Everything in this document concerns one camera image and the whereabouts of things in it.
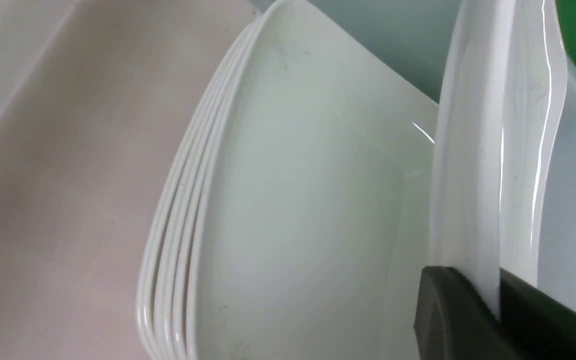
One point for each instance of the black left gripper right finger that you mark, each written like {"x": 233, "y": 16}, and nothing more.
{"x": 542, "y": 327}

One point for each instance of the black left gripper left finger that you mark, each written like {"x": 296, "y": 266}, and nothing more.
{"x": 452, "y": 322}

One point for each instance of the large white square plate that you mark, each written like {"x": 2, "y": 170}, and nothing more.
{"x": 500, "y": 106}

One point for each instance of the top white plate in stack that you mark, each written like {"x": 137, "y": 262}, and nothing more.
{"x": 314, "y": 233}

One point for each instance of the lower white plates stack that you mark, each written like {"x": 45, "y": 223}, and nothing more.
{"x": 162, "y": 284}

